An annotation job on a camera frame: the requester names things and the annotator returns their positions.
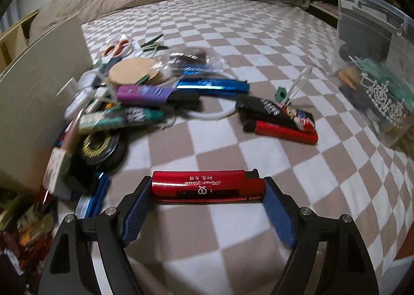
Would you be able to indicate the dark green hair clip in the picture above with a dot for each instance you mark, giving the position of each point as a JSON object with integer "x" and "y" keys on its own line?
{"x": 152, "y": 44}

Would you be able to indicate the pile of assorted lighters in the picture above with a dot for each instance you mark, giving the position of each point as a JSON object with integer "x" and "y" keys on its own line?
{"x": 29, "y": 236}

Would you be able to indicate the black round tin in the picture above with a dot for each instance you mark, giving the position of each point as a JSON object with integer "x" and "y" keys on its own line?
{"x": 97, "y": 149}

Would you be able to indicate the wooden bedside shelf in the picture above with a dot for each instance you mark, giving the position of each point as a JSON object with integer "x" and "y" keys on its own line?
{"x": 13, "y": 42}

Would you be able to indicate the red lighter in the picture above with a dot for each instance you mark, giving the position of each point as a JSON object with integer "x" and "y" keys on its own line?
{"x": 207, "y": 185}
{"x": 281, "y": 132}

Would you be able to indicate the clear plastic bag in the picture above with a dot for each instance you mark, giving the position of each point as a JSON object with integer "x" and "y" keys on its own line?
{"x": 194, "y": 60}

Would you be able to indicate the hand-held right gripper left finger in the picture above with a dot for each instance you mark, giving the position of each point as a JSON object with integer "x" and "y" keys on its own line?
{"x": 137, "y": 214}

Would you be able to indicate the clear plastic storage bin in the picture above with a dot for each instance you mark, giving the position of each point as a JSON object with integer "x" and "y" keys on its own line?
{"x": 359, "y": 33}

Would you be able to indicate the green printed lighter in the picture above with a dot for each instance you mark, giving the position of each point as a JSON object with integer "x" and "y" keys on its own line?
{"x": 129, "y": 117}

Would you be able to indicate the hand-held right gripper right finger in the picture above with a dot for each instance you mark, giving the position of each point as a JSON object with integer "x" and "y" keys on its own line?
{"x": 281, "y": 214}

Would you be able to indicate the white cardboard box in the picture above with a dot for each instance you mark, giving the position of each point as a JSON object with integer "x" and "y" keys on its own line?
{"x": 32, "y": 88}

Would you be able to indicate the white hoop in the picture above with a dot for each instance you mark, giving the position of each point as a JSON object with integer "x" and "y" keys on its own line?
{"x": 210, "y": 116}

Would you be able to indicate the small pale box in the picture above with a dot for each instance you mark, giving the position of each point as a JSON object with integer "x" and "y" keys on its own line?
{"x": 58, "y": 172}

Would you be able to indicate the black printed lighter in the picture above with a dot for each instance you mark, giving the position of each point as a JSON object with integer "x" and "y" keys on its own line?
{"x": 268, "y": 107}

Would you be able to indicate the round tan coaster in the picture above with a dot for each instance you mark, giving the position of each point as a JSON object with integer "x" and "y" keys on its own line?
{"x": 132, "y": 70}

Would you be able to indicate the purple lighter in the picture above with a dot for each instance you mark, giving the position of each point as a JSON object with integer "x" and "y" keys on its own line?
{"x": 142, "y": 93}

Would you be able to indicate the white round jar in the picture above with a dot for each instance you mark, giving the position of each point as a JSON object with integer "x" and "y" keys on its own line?
{"x": 81, "y": 94}

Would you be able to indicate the teal hair accessory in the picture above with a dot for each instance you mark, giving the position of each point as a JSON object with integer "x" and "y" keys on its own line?
{"x": 381, "y": 71}

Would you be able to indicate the white pearl headband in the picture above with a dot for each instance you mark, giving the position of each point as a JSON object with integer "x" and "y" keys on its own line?
{"x": 385, "y": 104}

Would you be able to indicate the blue metallic lighter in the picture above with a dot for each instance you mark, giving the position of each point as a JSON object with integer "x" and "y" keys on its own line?
{"x": 213, "y": 86}

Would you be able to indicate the checkered bedsheet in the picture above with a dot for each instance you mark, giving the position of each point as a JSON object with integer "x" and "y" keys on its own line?
{"x": 258, "y": 39}

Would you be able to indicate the white plastic tweezers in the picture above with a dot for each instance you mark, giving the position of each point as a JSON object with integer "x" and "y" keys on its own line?
{"x": 299, "y": 83}

